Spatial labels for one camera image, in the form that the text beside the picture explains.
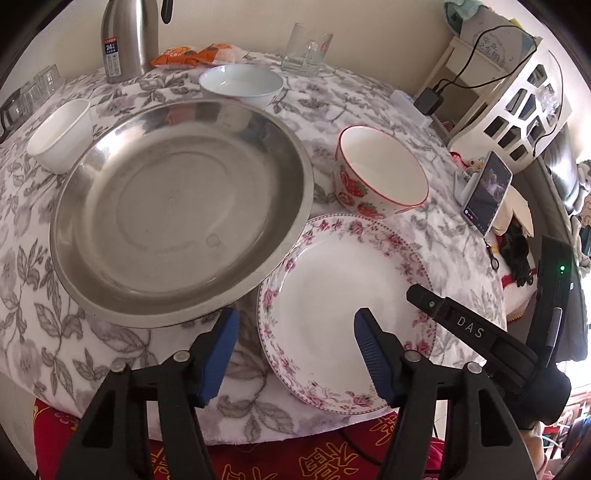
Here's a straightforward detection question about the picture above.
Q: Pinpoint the white phone stand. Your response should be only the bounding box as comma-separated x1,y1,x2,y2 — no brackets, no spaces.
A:
454,172,476,206

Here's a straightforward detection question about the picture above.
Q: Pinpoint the red patterned cloth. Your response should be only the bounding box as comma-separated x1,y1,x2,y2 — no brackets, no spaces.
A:
32,399,444,480

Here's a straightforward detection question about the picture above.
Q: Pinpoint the stainless steel basin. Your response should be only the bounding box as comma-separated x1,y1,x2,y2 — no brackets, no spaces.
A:
49,98,315,328

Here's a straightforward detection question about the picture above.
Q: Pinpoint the upturned clear glass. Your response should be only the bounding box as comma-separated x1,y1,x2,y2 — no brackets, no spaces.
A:
39,65,64,92
20,80,45,110

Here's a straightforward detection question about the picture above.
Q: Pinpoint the strawberry print bowl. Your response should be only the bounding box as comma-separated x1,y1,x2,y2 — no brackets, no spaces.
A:
333,126,430,220

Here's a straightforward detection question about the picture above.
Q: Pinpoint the pink floral plate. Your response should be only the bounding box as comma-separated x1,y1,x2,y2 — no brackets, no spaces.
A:
257,213,437,415

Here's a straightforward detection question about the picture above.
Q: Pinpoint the white printed bag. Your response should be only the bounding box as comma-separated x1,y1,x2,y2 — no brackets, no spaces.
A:
443,0,543,63

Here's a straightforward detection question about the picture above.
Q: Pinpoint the black cable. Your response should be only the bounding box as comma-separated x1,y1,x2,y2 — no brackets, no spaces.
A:
431,23,541,93

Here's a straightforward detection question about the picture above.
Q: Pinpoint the black power adapter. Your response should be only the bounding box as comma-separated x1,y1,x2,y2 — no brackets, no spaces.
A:
414,86,445,116

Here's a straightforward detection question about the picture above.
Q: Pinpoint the beige cardboard piece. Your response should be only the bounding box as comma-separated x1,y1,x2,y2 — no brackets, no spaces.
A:
496,189,535,241

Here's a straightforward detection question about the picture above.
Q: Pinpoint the glass pot with black handle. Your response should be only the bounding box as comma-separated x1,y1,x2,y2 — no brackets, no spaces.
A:
0,90,27,141

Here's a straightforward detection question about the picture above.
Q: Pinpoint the white wooden rack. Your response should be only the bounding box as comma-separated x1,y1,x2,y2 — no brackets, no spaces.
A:
425,37,485,132

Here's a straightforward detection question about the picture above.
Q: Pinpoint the grey floral tablecloth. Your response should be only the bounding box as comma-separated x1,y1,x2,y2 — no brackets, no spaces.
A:
0,48,509,446

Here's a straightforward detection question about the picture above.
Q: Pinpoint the white square bowl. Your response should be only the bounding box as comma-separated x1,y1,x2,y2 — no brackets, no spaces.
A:
26,98,92,175

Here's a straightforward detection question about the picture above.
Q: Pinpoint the orange snack packet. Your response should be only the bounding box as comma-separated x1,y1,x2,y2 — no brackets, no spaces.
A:
152,46,206,70
196,43,247,65

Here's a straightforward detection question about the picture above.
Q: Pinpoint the white power strip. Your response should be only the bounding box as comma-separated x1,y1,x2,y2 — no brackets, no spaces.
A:
390,90,435,130

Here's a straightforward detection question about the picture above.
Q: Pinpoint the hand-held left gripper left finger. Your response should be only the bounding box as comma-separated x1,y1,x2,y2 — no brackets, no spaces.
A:
55,307,241,480

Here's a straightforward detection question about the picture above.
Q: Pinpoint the tall clear drinking glass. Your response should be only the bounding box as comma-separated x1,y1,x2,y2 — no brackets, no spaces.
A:
283,23,319,75

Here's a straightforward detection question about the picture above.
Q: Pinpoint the smartphone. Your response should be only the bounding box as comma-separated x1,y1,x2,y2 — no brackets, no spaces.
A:
462,151,513,237

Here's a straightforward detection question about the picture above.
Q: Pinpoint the white round bowl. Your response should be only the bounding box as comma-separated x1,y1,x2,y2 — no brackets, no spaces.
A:
198,64,284,109

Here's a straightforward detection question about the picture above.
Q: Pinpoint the white lattice basket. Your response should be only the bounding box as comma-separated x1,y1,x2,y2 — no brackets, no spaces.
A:
450,39,573,174

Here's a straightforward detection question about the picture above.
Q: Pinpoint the black leather sofa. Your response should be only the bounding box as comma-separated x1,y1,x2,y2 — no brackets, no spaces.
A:
540,124,591,217

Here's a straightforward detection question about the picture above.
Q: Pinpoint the stainless steel thermos jug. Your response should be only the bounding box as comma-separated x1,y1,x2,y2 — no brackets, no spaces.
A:
100,0,174,84

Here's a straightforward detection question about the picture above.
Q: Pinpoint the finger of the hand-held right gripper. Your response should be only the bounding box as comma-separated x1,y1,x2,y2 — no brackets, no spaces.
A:
406,284,458,328

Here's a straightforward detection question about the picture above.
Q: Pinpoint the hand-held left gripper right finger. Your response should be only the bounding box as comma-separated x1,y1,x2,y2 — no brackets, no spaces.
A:
353,307,539,480

